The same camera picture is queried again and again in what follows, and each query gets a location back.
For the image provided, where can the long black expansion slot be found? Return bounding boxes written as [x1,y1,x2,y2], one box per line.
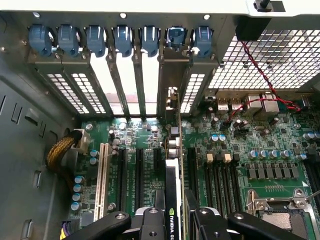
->
[117,148,128,213]
[187,147,200,201]
[134,148,145,210]

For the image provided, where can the thin metal locking lever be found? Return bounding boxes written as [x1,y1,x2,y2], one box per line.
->
[306,189,320,201]

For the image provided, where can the black RAM slot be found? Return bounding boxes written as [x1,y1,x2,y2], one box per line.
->
[303,147,320,201]
[222,152,235,218]
[203,152,216,216]
[213,152,225,218]
[231,152,246,215]

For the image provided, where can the perforated metal slot cover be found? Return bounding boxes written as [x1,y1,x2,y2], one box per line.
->
[179,71,217,116]
[63,67,113,116]
[36,67,91,116]

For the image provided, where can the metal CPU socket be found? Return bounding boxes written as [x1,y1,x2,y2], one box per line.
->
[246,188,320,240]

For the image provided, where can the short black expansion slot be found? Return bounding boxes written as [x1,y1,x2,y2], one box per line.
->
[152,147,163,174]

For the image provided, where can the yellow-black braided power cable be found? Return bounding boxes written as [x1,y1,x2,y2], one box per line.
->
[45,128,91,201]

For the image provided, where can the white expansion slot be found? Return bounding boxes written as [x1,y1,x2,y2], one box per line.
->
[93,142,110,223]

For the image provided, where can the purple and yellow wires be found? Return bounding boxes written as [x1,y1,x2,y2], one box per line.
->
[59,219,74,240]

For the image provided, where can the gray metal PC case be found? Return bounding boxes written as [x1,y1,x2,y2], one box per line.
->
[0,0,320,240]

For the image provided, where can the black intrusion switch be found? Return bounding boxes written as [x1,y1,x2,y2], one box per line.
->
[234,14,272,42]

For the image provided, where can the red-black twisted wire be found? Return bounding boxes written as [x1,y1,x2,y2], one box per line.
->
[223,39,302,126]

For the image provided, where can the green Dell motherboard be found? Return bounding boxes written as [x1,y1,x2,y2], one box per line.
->
[68,109,320,240]

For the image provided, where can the blue card retention clip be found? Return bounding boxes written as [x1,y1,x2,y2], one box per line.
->
[193,26,215,58]
[86,24,107,58]
[28,23,53,57]
[112,24,133,58]
[57,24,81,58]
[141,24,161,58]

